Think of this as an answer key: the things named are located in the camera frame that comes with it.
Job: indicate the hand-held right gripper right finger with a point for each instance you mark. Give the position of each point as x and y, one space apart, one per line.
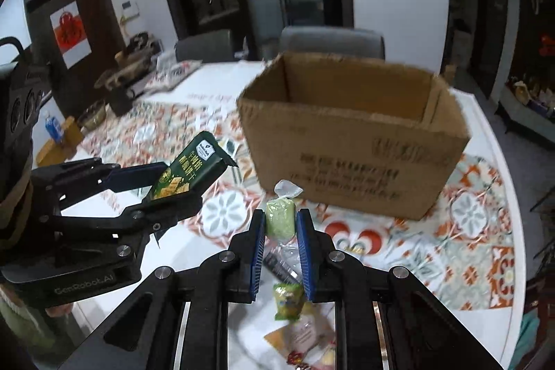
305 253

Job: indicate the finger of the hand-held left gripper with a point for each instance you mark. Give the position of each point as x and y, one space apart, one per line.
173 207
130 177

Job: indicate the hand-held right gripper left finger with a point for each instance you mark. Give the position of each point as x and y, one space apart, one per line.
259 248

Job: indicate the green cake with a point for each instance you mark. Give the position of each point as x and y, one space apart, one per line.
281 218

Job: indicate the green snack packet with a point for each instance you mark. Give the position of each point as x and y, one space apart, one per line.
190 166

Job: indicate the red candy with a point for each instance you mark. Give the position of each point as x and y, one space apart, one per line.
297 358

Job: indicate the brown cardboard box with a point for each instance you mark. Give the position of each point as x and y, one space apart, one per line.
347 144

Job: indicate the dark snack packet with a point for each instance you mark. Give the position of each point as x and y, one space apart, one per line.
279 268

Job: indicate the yellow-green snack packet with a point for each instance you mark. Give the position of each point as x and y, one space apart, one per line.
288 300

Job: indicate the wooden box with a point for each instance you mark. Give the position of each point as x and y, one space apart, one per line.
65 151

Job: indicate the glass bowl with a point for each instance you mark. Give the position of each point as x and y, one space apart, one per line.
92 116

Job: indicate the black teapot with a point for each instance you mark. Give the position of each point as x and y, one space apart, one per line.
120 101

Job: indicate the beige orange snack packet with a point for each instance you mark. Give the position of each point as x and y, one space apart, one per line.
303 333

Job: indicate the brown tea tray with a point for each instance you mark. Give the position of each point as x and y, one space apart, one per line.
121 76

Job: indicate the printed papers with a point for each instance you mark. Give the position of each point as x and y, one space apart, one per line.
173 74

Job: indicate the dark tea set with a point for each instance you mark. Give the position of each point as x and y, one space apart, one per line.
138 49

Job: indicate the red and white door poster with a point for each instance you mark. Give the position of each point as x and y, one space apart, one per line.
69 36

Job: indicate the patterned table cloth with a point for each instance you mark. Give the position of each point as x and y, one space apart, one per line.
468 257

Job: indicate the dark wooden door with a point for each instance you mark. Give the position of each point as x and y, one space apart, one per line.
104 6

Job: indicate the red balloon decoration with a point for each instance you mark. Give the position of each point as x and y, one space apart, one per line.
547 45

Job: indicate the dark doorway frame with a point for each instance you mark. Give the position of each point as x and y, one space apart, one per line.
492 19

